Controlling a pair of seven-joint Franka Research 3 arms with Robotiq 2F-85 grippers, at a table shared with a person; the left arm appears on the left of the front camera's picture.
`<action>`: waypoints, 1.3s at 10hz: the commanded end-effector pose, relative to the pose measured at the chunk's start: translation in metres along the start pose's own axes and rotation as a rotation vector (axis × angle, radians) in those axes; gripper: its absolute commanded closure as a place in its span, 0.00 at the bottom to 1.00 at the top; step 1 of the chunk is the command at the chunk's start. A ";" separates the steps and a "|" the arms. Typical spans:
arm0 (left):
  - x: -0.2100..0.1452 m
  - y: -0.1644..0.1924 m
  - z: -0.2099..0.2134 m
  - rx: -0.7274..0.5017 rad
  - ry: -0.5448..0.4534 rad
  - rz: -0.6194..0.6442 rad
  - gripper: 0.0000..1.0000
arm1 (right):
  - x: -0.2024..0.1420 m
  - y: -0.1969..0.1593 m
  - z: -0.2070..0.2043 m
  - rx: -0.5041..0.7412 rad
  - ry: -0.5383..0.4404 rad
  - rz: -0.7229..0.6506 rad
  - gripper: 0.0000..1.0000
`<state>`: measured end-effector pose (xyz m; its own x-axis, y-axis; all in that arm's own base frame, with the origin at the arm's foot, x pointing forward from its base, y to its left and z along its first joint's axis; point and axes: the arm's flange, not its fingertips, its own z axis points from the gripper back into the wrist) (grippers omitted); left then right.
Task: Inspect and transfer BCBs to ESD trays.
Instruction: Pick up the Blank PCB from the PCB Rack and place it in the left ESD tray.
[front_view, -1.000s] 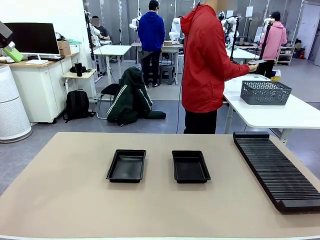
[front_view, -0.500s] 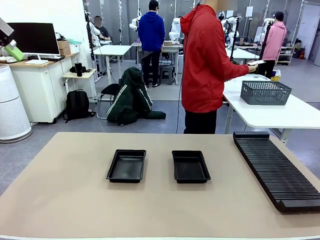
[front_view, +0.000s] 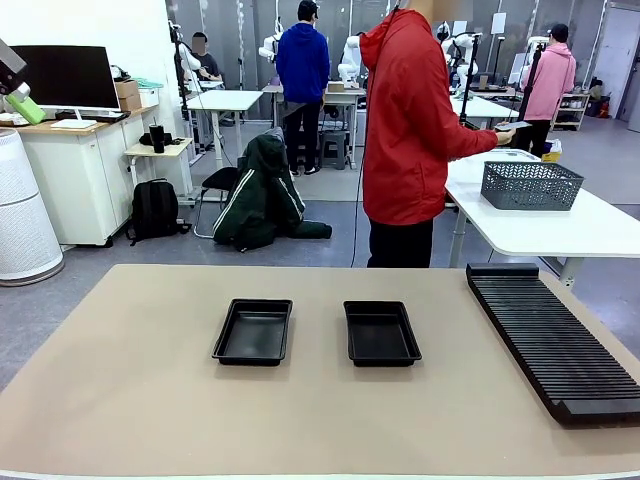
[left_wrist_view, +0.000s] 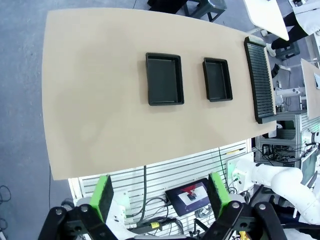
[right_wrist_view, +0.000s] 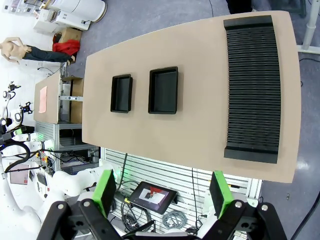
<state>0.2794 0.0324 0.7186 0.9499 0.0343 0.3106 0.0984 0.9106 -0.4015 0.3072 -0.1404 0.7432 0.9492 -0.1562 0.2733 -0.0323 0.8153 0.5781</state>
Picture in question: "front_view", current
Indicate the black ESD tray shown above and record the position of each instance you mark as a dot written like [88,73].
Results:
[380,335]
[252,332]

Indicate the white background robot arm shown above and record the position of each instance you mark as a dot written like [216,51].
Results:
[530,47]
[350,60]
[268,47]
[190,62]
[457,47]

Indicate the person's right hand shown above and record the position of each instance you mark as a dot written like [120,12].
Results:
[505,137]

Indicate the black computer monitor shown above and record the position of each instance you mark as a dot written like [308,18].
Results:
[65,75]

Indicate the black keyboard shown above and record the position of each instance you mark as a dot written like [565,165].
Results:
[95,117]

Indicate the white cabinet with wood top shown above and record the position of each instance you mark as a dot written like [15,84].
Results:
[75,175]

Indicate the brown cardboard box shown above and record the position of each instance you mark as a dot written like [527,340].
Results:
[127,95]

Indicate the white air purifier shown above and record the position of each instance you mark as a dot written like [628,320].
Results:
[25,225]

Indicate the white storage box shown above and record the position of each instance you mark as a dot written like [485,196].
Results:
[150,97]

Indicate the black tumbler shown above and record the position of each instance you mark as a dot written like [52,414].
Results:
[157,137]

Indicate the small wood top table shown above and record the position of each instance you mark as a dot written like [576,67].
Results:
[165,150]

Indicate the black backpack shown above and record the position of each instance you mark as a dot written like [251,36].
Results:
[155,210]

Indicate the seated person in dark shirt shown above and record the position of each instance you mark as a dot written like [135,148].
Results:
[205,62]

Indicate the white standing desk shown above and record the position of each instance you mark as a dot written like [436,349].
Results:
[225,100]

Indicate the black folding chair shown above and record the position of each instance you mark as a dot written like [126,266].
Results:
[220,177]

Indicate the dark green jacket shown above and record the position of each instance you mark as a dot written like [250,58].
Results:
[260,200]

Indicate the person in blue hoodie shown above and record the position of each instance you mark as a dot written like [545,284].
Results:
[302,65]

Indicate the grey plastic stool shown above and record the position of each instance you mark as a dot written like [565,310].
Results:
[334,145]

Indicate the small cardboard box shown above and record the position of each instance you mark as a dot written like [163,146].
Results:
[336,87]

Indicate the wood top workbench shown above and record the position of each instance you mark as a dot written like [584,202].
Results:
[345,95]

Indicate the person in red jacket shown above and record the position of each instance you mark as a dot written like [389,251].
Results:
[405,125]

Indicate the white background table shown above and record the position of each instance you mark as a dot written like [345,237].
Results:
[480,107]

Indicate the grey mesh basket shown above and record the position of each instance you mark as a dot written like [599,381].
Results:
[530,187]

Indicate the person in pink hoodie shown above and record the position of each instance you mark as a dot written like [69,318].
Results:
[547,80]

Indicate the yellow bag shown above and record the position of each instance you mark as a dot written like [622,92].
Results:
[551,152]

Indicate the white side table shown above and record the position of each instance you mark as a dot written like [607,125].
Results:
[550,230]

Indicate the metal storage shelf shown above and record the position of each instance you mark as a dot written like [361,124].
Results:
[570,107]

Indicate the black slotted board rack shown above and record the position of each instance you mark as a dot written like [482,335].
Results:
[550,345]

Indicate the black camera stand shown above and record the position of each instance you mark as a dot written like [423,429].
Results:
[179,75]
[531,85]
[469,85]

